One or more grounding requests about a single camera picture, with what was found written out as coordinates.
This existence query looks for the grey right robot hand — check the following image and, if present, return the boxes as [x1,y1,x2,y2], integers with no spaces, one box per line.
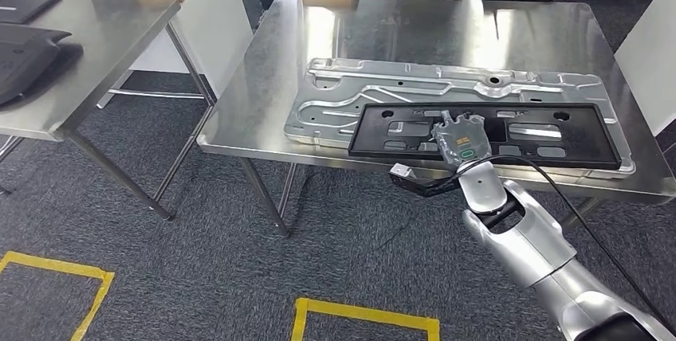
[430,110,493,167]

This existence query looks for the black plastic mounting plate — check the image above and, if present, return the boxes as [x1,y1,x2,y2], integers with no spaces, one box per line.
[348,102,623,171]

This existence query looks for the stainless steel workbench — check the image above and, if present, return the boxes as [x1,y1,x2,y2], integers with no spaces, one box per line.
[196,0,676,238]

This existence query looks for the black moulded plastic part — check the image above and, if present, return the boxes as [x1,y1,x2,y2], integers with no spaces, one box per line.
[0,22,85,108]

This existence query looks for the stamped sheet metal panel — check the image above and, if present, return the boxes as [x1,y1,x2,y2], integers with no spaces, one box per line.
[284,57,638,178]

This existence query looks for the yellow floor tape outline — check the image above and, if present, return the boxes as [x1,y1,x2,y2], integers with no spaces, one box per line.
[0,251,116,341]
[290,297,441,341]

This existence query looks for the white partition board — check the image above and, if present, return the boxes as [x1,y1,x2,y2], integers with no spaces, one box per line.
[614,0,676,136]

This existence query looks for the stainless steel table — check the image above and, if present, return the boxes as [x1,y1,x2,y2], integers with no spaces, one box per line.
[0,0,218,222]

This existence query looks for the dark closed laptop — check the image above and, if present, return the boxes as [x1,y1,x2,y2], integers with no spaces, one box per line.
[0,0,60,25]

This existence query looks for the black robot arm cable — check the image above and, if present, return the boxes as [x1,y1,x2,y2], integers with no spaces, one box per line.
[464,155,676,323]

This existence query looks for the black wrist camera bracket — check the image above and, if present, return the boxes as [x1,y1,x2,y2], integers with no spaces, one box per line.
[389,172,466,198]

